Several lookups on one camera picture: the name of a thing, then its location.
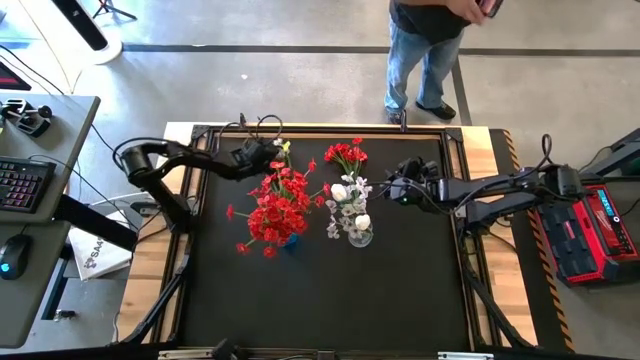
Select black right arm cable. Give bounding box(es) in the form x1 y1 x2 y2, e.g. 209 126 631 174
444 133 556 211

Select white floor stand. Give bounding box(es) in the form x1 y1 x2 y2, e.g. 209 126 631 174
49 0 124 66

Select white blossom bunch long stem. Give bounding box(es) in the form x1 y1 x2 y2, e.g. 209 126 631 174
324 172 375 241

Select white printed box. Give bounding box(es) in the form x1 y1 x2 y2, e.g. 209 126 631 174
67 209 134 281

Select dark grey equipment leg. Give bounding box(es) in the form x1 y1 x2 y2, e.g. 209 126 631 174
579 127 640 177

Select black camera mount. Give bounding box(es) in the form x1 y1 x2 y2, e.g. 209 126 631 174
212 338 242 360

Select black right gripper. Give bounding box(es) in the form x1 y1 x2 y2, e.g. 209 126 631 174
369 172 445 207

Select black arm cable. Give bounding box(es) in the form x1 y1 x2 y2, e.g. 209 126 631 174
218 113 285 146
444 133 556 211

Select black tripod legs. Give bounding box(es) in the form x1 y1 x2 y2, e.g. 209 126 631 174
92 0 137 21

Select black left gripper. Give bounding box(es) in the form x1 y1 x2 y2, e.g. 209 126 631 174
238 139 284 174

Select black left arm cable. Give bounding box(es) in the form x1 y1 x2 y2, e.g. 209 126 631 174
218 113 285 146

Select black phone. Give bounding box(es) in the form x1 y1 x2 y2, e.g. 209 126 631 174
477 0 505 19

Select black keyboard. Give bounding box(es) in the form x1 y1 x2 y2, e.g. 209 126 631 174
0 155 58 215

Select red black tool case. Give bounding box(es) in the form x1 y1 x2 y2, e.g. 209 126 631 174
537 183 640 288

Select clear cut glass vase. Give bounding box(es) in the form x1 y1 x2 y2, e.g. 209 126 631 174
347 227 375 250

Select red artificial flower bunch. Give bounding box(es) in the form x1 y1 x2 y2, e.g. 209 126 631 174
247 199 309 246
249 158 332 211
224 202 281 259
323 137 370 177

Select silver aluminium rail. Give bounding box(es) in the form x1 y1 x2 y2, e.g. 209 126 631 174
158 349 495 360

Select hazard striped floor mat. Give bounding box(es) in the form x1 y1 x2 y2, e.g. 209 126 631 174
487 128 576 354

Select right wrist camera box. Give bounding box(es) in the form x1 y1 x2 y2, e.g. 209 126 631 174
399 157 440 177

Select black computer mouse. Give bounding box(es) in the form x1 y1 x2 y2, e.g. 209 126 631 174
0 233 32 281

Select grey side desk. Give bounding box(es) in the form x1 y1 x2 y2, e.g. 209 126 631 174
0 93 101 349

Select black table frame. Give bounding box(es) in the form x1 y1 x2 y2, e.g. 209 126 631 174
119 122 536 351

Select person's hand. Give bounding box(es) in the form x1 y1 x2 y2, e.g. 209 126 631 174
444 0 489 25

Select dark red-edged panel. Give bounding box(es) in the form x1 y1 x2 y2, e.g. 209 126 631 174
0 60 32 92

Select black handheld desk device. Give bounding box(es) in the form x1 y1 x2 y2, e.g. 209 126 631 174
0 97 54 139

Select person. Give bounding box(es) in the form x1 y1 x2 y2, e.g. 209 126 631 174
383 0 504 126

